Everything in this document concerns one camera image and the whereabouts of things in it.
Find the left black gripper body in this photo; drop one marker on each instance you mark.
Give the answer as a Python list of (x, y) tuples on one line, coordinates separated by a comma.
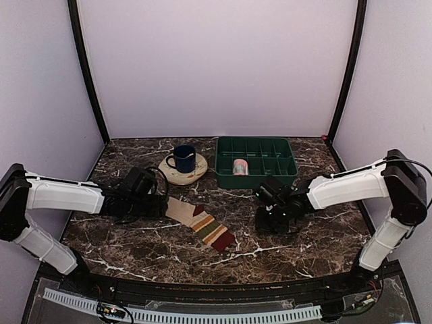
[(138, 208)]

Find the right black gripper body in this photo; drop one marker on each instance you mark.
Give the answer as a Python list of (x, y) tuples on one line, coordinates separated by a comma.
[(277, 221)]

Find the pink patterned sock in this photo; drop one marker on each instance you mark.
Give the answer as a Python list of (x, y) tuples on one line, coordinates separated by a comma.
[(240, 167)]

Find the beige striped sock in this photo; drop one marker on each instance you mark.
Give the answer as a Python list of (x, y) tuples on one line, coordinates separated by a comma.
[(207, 228)]

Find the green compartment tray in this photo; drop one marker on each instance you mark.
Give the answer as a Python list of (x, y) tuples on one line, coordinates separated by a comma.
[(266, 156)]

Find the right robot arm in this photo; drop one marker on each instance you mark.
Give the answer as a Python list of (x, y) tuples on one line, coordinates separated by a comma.
[(394, 177)]

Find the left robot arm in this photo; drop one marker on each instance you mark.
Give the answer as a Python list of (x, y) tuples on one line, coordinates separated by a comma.
[(23, 191)]

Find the dark blue mug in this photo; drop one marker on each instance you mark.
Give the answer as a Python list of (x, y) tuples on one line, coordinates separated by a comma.
[(183, 159)]

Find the white slotted cable duct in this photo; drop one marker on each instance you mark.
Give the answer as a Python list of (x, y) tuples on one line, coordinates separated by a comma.
[(162, 312)]

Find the black front rail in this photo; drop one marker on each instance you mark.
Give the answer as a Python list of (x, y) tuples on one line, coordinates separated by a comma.
[(127, 291)]

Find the black left frame post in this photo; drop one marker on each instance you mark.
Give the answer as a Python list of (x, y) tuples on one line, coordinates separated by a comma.
[(85, 70)]

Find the black frame post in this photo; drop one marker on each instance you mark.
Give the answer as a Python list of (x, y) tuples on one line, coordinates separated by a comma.
[(85, 70), (350, 68)]

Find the black right frame post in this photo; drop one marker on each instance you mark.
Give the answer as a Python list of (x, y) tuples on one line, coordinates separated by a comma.
[(350, 68)]

